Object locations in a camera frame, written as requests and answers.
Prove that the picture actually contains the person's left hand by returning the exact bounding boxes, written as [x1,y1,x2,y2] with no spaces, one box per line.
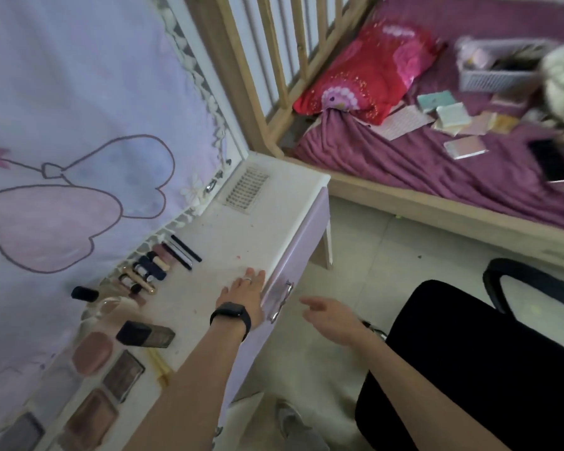
[214,267,268,330]

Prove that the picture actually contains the person's right hand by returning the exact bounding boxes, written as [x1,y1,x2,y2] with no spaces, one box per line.
[299,295,370,348]

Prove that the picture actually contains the purple drawer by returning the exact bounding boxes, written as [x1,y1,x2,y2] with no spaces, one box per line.
[218,185,332,428]

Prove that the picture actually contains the beige tube black cap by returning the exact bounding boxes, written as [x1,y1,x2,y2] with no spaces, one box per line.
[145,251,170,274]

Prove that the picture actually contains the navy cosmetic tube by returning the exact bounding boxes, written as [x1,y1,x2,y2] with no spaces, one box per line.
[136,254,168,283]

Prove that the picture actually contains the gold makeup pen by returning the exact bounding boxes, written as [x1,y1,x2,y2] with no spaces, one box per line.
[122,265,157,296]

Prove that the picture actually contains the false eyelash tray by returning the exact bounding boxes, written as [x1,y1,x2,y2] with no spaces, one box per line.
[223,165,271,215]

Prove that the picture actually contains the dark square foundation bottle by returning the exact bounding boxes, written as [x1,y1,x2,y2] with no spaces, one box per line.
[115,319,176,349]

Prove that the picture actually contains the small pale tube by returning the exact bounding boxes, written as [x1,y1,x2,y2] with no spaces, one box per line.
[117,272,144,296]

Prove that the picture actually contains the peach pump bottle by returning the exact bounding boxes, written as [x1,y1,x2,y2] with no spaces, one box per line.
[81,295,142,334]

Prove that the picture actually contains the dark eyeshadow palette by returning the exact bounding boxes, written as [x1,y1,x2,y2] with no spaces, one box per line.
[101,350,145,403]

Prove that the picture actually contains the foundation bottle black cap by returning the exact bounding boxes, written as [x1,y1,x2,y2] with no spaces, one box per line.
[70,285,123,306]

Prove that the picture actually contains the pink rounded compact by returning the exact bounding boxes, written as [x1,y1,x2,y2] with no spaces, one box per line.
[71,331,115,377]

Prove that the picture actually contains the brown blush palette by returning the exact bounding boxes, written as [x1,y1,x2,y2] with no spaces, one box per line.
[63,388,119,451]

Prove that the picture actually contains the small grey square palette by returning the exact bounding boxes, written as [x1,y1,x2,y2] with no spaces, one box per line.
[30,366,83,421]

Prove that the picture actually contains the large grey square palette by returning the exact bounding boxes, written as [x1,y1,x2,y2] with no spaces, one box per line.
[0,410,46,451]

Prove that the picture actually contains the person's right forearm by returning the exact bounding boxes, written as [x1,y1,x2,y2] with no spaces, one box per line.
[352,326,513,451]

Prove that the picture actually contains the person's left forearm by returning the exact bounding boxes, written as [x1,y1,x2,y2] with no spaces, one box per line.
[122,319,248,451]

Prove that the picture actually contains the white dressing table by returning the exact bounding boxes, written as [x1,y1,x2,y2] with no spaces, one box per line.
[28,151,332,451]

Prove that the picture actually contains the black smartwatch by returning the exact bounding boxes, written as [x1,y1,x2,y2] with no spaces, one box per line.
[210,301,253,343]

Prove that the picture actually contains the white shoe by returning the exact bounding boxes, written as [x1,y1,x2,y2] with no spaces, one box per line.
[274,400,306,440]

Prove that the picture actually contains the black office chair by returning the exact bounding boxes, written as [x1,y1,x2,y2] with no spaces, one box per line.
[355,257,564,451]

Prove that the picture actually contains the purple bed sheet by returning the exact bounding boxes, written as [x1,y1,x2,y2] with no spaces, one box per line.
[293,0,564,233]

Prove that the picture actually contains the pink patterned paper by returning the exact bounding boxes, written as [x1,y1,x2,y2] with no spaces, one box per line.
[368,104,436,142]

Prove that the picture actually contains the pink white packet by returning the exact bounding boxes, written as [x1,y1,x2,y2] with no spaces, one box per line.
[442,135,489,160]

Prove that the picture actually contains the white square packet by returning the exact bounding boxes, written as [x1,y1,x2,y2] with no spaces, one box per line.
[432,101,473,136]

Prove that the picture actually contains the teal card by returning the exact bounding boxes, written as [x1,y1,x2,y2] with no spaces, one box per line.
[415,90,457,113]

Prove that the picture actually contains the beige card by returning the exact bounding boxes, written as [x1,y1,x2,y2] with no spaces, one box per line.
[458,110,499,137]

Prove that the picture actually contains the red floral pillow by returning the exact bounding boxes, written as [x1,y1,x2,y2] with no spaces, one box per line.
[293,22,441,127]

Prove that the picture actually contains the yellow card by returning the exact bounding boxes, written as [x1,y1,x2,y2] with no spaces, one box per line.
[491,113,520,135]

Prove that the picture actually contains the pink cartoon cloth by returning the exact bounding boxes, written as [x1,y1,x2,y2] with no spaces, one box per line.
[0,0,231,437]

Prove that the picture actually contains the black phone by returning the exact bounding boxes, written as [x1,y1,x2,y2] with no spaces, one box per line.
[528,138,564,184]

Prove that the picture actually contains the white plastic basket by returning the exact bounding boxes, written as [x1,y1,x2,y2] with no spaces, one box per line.
[456,36,558,93]

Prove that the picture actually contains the silver drawer handle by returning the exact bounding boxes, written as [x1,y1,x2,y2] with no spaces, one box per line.
[268,280,295,324]

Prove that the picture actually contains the wooden bed frame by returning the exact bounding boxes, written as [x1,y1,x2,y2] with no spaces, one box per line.
[183,0,564,273]

